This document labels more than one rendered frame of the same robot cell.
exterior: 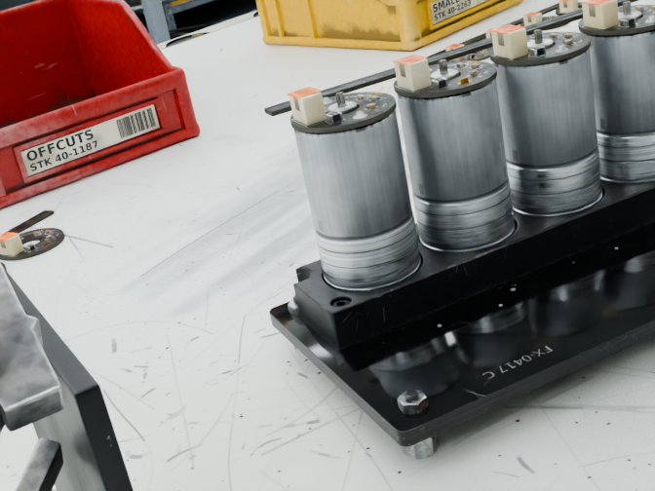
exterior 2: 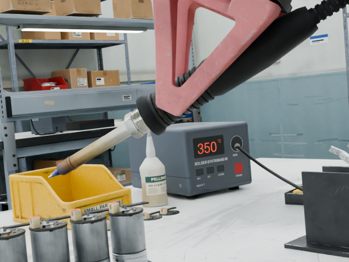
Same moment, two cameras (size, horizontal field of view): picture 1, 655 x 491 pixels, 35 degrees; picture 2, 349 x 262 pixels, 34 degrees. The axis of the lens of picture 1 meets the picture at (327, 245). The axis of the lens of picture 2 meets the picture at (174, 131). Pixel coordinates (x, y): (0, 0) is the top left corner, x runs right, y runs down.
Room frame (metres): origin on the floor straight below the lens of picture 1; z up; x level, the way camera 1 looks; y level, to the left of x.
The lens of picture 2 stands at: (-0.13, -0.10, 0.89)
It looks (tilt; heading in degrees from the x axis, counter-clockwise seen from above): 3 degrees down; 352
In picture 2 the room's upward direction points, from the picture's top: 5 degrees counter-clockwise
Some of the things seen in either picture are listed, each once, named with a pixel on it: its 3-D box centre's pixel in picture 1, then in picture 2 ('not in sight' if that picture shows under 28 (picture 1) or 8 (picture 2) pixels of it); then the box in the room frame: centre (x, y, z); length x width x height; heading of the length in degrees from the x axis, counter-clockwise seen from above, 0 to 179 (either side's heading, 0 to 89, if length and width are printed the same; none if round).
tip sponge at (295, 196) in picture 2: not in sight; (322, 194); (0.52, -0.36, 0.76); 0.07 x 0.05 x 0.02; 46
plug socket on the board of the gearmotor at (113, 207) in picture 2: not in sight; (115, 207); (0.27, -0.11, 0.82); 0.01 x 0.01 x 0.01; 21
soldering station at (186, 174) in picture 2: not in sight; (188, 157); (0.71, -0.23, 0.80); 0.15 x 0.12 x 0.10; 26
